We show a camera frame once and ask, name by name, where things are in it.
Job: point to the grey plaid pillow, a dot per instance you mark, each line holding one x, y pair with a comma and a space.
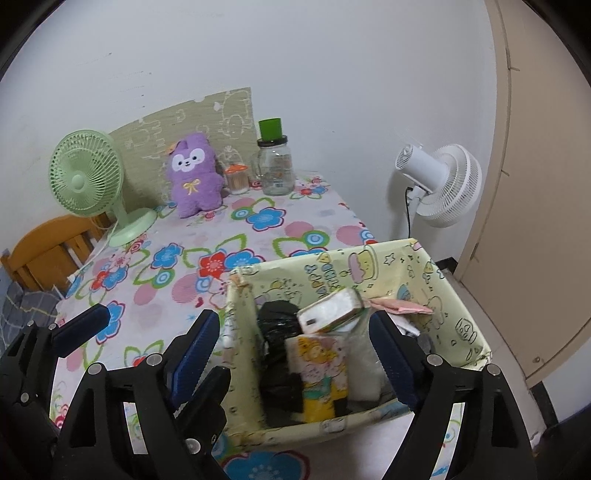
27, 304

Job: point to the green patterned board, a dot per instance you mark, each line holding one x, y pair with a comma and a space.
207, 115

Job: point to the purple plush toy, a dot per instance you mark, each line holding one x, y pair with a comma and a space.
194, 194

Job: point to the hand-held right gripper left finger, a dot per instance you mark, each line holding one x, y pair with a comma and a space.
194, 355

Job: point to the black packet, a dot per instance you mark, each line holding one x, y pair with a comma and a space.
277, 323

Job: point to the floral tablecloth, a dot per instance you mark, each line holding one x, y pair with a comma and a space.
184, 286

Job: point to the yellow printed cardboard box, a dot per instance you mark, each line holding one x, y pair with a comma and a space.
457, 323

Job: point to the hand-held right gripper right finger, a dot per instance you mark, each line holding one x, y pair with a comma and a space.
392, 364

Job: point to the tissue packet yellow cartoon print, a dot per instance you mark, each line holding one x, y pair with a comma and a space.
318, 369

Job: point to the green desk fan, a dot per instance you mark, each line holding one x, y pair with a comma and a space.
81, 177

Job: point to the tissue packet orange cat print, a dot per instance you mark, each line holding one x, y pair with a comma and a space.
330, 311

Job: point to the wooden bed headboard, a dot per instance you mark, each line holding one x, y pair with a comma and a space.
41, 249

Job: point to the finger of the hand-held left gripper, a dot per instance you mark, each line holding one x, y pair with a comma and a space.
207, 401
78, 332

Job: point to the small cup with sticks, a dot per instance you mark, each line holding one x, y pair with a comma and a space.
236, 182

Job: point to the beige door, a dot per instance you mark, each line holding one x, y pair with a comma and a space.
545, 184

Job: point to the glass jar mug green lid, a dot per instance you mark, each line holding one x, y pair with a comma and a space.
277, 170

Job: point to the white standing fan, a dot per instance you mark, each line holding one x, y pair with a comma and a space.
455, 184

